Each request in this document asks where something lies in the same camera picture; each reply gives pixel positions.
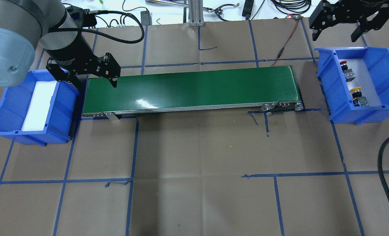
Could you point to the aluminium frame post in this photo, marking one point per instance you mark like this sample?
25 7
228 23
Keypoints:
196 18

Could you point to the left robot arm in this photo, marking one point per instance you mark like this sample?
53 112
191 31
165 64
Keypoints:
25 24

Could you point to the blue destination bin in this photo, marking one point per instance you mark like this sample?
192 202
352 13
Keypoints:
331 75

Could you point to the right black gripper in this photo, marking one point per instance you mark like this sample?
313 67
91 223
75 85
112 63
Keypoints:
345 13

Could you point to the yellow push button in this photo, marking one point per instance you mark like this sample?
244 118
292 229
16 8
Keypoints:
358 99

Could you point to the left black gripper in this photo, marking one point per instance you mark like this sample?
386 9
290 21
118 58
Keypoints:
70 49

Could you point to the green conveyor belt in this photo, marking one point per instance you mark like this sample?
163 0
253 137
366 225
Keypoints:
274 89

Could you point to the black power adapter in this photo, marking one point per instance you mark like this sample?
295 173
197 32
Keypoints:
145 18

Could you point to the blue source bin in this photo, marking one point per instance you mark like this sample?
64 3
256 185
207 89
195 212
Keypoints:
14 105

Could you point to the white foam pad source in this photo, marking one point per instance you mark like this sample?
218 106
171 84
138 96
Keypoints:
39 106

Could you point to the white foam pad destination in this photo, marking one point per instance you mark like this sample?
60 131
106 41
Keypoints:
363 80

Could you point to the red push button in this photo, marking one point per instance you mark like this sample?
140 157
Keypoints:
348 73

